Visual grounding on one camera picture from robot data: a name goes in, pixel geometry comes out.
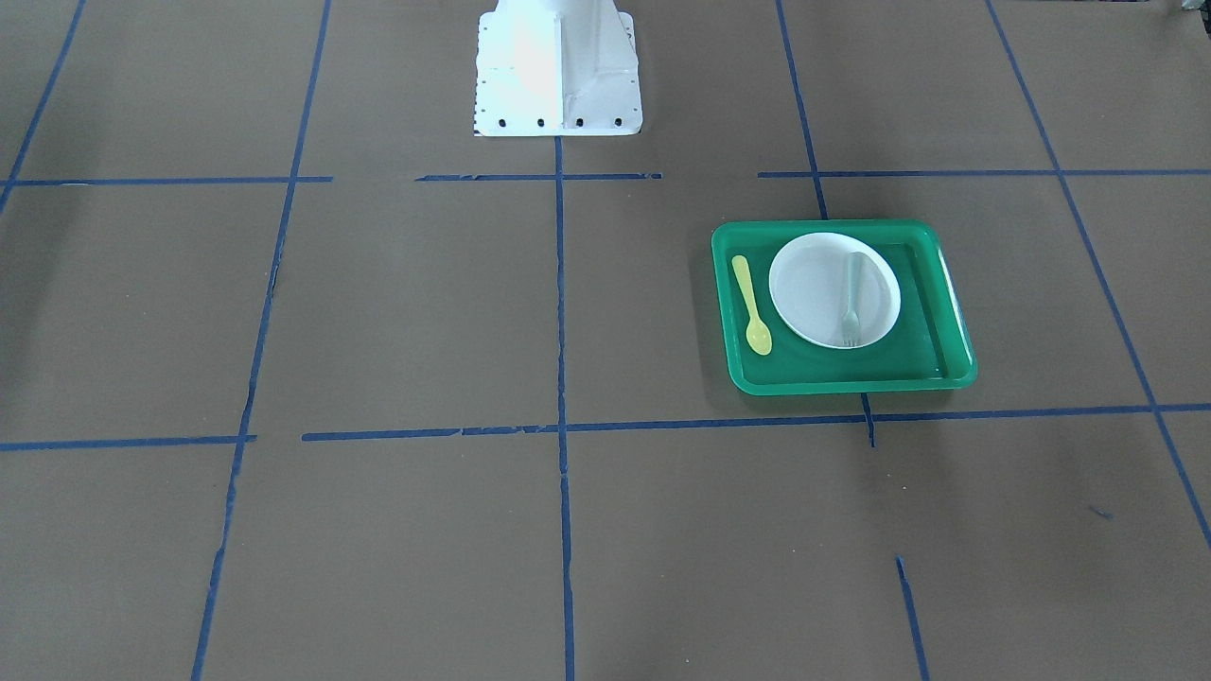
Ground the yellow plastic spoon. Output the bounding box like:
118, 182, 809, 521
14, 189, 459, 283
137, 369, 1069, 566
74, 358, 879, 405
730, 254, 773, 357

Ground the white round plate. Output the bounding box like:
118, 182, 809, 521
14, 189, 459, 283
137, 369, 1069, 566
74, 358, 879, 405
768, 231, 903, 350

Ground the pale green plastic fork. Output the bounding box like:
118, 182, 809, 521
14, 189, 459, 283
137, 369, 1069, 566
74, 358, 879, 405
842, 252, 863, 348

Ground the green plastic tray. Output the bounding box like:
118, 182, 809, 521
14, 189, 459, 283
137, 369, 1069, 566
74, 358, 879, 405
711, 219, 978, 396

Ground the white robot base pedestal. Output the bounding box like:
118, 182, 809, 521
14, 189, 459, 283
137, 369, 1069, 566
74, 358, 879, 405
474, 1, 643, 137

